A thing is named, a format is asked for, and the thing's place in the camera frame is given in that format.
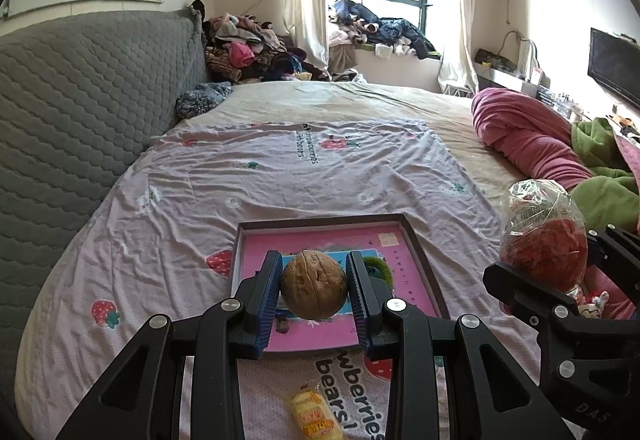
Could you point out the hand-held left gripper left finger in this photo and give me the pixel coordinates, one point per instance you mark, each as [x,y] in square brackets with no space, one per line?
[267,305]

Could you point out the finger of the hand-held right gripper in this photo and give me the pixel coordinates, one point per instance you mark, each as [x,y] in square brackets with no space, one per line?
[525,292]
[620,247]

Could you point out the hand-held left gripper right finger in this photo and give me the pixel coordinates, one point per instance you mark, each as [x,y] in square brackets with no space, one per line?
[359,305]

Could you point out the shallow box with pink lining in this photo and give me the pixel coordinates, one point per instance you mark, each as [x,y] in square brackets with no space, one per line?
[320,335]

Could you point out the walnut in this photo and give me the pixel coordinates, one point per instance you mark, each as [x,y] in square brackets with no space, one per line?
[314,285]

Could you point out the red snack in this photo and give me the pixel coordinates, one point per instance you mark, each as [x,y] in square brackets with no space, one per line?
[545,240]

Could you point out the yellow cake packet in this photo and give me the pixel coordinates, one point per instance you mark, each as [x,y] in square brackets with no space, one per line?
[312,412]

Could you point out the small beige plush toy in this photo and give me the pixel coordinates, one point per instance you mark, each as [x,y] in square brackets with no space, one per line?
[592,305]

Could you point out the green blanket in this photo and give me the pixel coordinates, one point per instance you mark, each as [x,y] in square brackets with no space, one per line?
[600,154]

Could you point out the pink strawberry print sheet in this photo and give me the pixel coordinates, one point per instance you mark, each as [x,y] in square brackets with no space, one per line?
[200,200]

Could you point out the pink quilt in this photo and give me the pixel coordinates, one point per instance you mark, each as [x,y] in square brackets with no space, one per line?
[525,134]

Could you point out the black television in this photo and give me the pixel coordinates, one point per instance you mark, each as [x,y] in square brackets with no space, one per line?
[615,64]

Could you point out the beige bed sheet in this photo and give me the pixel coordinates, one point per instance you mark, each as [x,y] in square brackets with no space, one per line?
[375,102]

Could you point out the cluttered side cabinet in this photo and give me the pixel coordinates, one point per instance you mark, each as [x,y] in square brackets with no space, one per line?
[505,69]

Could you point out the dark floral pillow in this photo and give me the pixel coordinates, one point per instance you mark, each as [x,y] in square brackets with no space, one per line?
[202,99]

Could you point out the pile of mixed clothes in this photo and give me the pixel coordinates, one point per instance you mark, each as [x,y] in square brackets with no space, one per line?
[245,49]

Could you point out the grey quilted headboard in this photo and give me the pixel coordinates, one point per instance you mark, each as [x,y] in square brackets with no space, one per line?
[75,119]

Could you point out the pile of dark clothes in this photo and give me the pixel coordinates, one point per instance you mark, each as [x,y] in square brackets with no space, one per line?
[385,29]

